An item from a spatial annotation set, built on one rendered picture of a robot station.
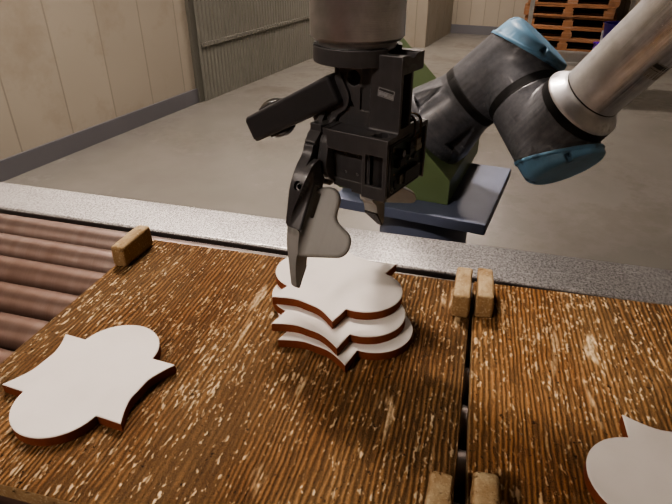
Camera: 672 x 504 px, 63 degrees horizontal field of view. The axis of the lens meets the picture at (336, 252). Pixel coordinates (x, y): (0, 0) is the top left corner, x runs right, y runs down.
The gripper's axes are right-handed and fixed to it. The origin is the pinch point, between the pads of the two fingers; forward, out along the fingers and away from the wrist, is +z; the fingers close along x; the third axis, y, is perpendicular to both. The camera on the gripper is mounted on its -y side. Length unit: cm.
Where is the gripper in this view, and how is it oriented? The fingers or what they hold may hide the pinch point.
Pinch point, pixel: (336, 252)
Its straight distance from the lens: 54.7
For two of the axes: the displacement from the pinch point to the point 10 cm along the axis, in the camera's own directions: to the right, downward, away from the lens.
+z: 0.0, 8.6, 5.0
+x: 5.6, -4.2, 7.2
